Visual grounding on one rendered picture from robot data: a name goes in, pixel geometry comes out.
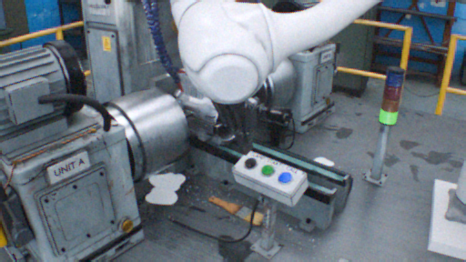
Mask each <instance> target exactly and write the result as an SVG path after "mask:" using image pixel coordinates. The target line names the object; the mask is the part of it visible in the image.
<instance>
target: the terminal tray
mask: <svg viewBox="0 0 466 262"><path fill-rule="evenodd" d="M178 75H179V78H180V79H181V82H180V83H181V85H182V87H183V94H185V95H187V96H190V97H192V98H194V97H195V98H198V99H199V100H201V99H204V97H205V96H203V95H202V94H201V93H200V91H199V90H198V89H196V88H195V87H194V85H193V84H192V81H190V79H189V77H188V75H187V73H186V72H185V74H184V75H181V74H178Z"/></svg>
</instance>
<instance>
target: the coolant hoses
mask: <svg viewBox="0 0 466 262"><path fill-rule="evenodd" d="M140 1H142V5H143V7H144V9H145V15H147V20H148V21H147V23H148V24H149V25H150V27H149V29H150V30H151V32H150V34H152V36H153V37H152V39H153V40H154V42H153V44H154V45H156V47H155V49H156V50H157V51H156V53H157V54H159V56H158V58H159V62H160V63H161V64H162V66H163V67H165V68H164V70H166V71H167V73H168V74H169V75H170V76H172V78H173V79H174V83H176V84H177V86H178V88H179V89H180V90H181V91H182V92H183V87H182V85H181V83H180V82H181V79H180V78H179V75H178V74H177V73H181V74H185V72H186V71H184V70H182V69H180V68H178V67H177V66H172V65H173V64H174V63H173V62H172V58H171V57H170V56H169V54H167V50H166V46H165V45H164V41H163V39H164V37H163V36H162V35H163V34H162V32H160V30H161V26H160V25H161V23H160V22H158V21H159V20H160V18H159V17H158V16H159V12H158V11H159V8H157V7H158V3H157V0H151V2H152V4H150V3H149V0H140ZM151 6H152V7H153V8H151ZM151 9H152V10H151Z"/></svg>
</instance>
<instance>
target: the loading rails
mask: <svg viewBox="0 0 466 262"><path fill-rule="evenodd" d="M251 141H252V145H253V146H254V147H253V148H252V149H251V152H253V153H256V154H258V155H260V156H265V157H267V158H269V159H272V160H274V161H276V162H278V163H280V164H284V165H287V166H291V167H292V168H295V169H297V170H300V171H302V172H305V173H306V174H307V180H308V184H309V186H308V187H307V189H306V190H305V192H303V194H302V195H301V198H300V199H299V200H298V202H297V203H296V204H295V206H293V207H290V206H288V205H286V204H284V203H282V202H279V201H278V204H277V209H279V210H281V211H283V212H285V213H286V214H290V215H292V216H293V217H295V218H298V219H300V220H302V221H301V222H300V223H299V227H301V228H303V229H305V230H307V231H309V232H311V231H312V229H313V228H314V227H317V228H321V229H322V230H324V231H325V229H326V228H327V227H328V226H329V225H330V222H331V217H332V212H333V211H335V212H337V213H341V210H342V209H343V208H344V207H345V205H346V200H347V195H348V191H349V186H350V179H351V174H349V173H347V172H344V171H340V170H338V169H337V168H335V167H332V166H326V165H324V164H322V163H320V162H318V161H316V160H311V159H308V158H306V157H304V156H301V155H299V154H294V153H292V152H289V151H288V150H285V149H283V148H280V147H278V146H273V145H270V144H268V143H266V142H263V141H260V140H258V139H256V138H254V137H252V140H251ZM243 156H244V155H241V154H240V151H239V148H238V141H237V139H235V140H234V141H233V142H231V143H230V144H228V145H223V146H222V145H219V146H218V145H216V146H212V145H209V144H208V143H207V142H206V141H202V140H200V139H198V136H194V137H193V136H189V150H188V163H189V166H187V167H186V172H188V173H190V174H191V175H195V174H196V173H199V172H200V173H202V174H206V175H208V176H210V177H212V178H214V179H216V180H217V181H218V182H220V183H219V189H221V190H223V191H227V192H228V191H230V190H231V189H233V188H235V189H236V190H237V191H241V192H243V193H245V194H247V195H248V196H250V197H254V198H256V199H258V197H259V196H260V194H261V193H260V192H258V191H257V190H253V189H251V188H249V187H247V186H245V185H243V184H241V183H238V182H237V181H236V178H235V177H234V175H233V173H232V167H233V166H235V165H236V164H237V163H238V161H239V159H240V158H242V157H243Z"/></svg>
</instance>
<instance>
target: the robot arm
mask: <svg viewBox="0 0 466 262"><path fill-rule="evenodd" d="M382 1H384V0H324V1H322V2H321V3H319V4H318V5H315V6H313V7H311V8H310V9H307V10H305V11H300V12H297V13H293V14H290V13H286V14H279V13H275V12H273V11H270V10H268V9H267V8H266V7H265V6H264V5H263V4H245V3H236V0H170V3H171V5H172V7H171V12H172V14H173V16H174V18H175V20H174V21H175V23H176V25H177V28H178V47H179V52H180V58H181V60H182V63H183V66H184V67H185V69H186V73H187V75H188V77H189V79H190V81H192V84H193V85H194V87H195V88H196V89H198V90H199V91H200V93H201V94H202V95H203V96H205V97H208V98H209V99H210V101H211V103H212V105H213V106H214V107H215V108H216V110H217V112H218V116H219V117H220V119H221V121H222V123H223V125H224V126H226V127H228V126H229V127H230V129H231V130H232V131H233V132H234V135H235V138H236V139H237V141H238V148H239V151H240V154H241V155H244V156H247V155H248V153H249V152H250V151H251V149H252V148H253V147H254V146H253V145H252V141H251V140H252V137H251V134H252V133H253V131H254V130H255V129H256V128H257V114H258V101H259V99H258V98H257V97H254V98H252V96H253V95H255V94H256V93H257V91H258V90H259V89H260V88H261V87H262V86H263V84H264V82H265V80H266V77H267V76H268V75H270V74H272V73H273V74H274V73H276V71H277V69H278V66H279V64H280V62H281V61H282V60H284V59H286V57H288V56H290V55H295V54H296V53H298V52H300V51H305V50H307V49H309V48H311V47H314V46H316V45H319V44H322V43H324V42H325V41H326V40H329V39H330V38H332V37H333V36H334V35H336V34H337V33H339V32H340V30H343V29H344V28H345V27H347V26H348V25H349V24H351V23H352V22H353V21H355V20H356V19H357V18H359V17H360V16H361V15H363V13H366V11H369V9H370V8H372V7H373V6H374V5H375V4H378V3H379V2H382ZM245 104H246V105H245ZM227 119H228V120H227ZM448 194H449V203H448V209H447V212H446V213H445V216H444V218H445V219H447V220H448V221H453V222H458V223H462V224H463V225H466V157H465V160H464V163H463V166H462V169H461V173H460V175H459V179H458V185H457V187H456V189H455V188H450V189H449V191H448Z"/></svg>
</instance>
